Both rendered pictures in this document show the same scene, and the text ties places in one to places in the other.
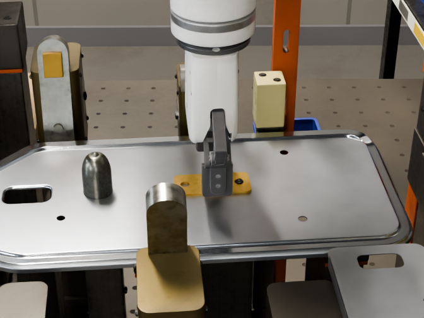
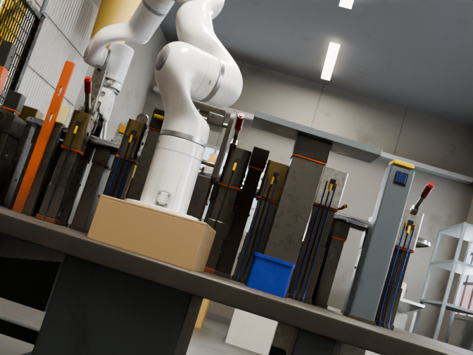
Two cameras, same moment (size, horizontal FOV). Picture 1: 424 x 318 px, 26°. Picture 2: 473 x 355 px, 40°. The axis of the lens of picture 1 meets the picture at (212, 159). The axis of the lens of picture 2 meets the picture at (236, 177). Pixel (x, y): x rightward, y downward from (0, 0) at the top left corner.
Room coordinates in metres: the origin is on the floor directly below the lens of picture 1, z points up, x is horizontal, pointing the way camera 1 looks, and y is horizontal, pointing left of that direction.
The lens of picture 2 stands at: (2.93, 0.73, 0.73)
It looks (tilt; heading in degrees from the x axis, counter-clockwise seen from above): 8 degrees up; 186
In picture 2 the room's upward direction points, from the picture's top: 17 degrees clockwise
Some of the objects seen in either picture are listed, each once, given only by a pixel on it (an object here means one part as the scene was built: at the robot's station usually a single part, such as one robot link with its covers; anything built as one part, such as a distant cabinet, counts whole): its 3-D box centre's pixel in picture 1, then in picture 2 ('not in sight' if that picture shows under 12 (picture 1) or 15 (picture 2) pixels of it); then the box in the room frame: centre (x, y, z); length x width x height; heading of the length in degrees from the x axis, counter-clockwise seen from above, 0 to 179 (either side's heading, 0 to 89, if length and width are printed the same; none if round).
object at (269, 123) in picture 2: not in sight; (314, 137); (1.11, 0.72, 1.16); 0.37 x 0.14 x 0.02; 95
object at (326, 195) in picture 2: not in sight; (315, 235); (0.95, 0.81, 0.90); 0.13 x 0.08 x 0.41; 5
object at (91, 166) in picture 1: (96, 177); not in sight; (0.83, 0.12, 1.02); 0.03 x 0.03 x 0.07
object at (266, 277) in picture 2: not in sight; (269, 275); (1.22, 0.71, 0.74); 0.11 x 0.10 x 0.09; 95
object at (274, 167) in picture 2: not in sight; (260, 223); (0.96, 0.64, 0.89); 0.12 x 0.08 x 0.38; 5
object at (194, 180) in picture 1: (212, 180); not in sight; (0.84, 0.00, 1.01); 0.08 x 0.04 x 0.01; 95
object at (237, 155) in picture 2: not in sight; (222, 210); (1.01, 0.52, 0.89); 0.12 x 0.07 x 0.38; 5
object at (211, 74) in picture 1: (213, 76); (103, 102); (0.84, 0.00, 1.14); 0.10 x 0.07 x 0.11; 5
